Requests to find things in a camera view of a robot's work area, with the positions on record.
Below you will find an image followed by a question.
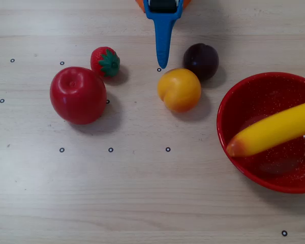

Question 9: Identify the blue gripper body black servo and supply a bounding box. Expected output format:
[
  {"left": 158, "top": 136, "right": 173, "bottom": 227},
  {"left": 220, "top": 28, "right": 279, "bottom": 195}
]
[{"left": 149, "top": 0, "right": 178, "bottom": 14}]

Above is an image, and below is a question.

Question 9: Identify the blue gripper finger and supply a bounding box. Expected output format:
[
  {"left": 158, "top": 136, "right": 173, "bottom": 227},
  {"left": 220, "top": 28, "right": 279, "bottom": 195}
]
[{"left": 143, "top": 0, "right": 185, "bottom": 70}]

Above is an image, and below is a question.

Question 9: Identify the yellow plastic toy banana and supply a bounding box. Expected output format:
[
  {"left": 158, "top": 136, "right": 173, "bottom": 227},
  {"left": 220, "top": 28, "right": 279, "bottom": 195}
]
[{"left": 226, "top": 99, "right": 305, "bottom": 158}]

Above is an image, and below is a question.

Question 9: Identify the red speckled enamel bowl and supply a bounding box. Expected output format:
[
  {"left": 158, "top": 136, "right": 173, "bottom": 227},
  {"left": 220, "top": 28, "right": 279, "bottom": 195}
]
[{"left": 216, "top": 72, "right": 305, "bottom": 194}]

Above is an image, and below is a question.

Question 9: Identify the dark purple toy plum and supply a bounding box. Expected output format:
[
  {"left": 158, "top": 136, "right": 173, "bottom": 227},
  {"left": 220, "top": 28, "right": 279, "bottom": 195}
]
[{"left": 182, "top": 43, "right": 220, "bottom": 81}]

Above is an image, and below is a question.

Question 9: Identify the yellow orange toy peach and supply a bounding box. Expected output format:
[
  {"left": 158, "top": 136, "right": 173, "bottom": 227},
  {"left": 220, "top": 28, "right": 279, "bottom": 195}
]
[{"left": 157, "top": 68, "right": 202, "bottom": 113}]

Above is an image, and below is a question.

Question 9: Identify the red plastic toy strawberry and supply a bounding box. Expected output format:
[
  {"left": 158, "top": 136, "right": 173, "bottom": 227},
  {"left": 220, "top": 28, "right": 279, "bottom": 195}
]
[{"left": 90, "top": 46, "right": 121, "bottom": 78}]

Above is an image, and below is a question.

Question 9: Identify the red plastic toy apple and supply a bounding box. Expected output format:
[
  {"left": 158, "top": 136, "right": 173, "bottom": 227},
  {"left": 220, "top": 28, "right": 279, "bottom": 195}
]
[{"left": 49, "top": 66, "right": 108, "bottom": 125}]

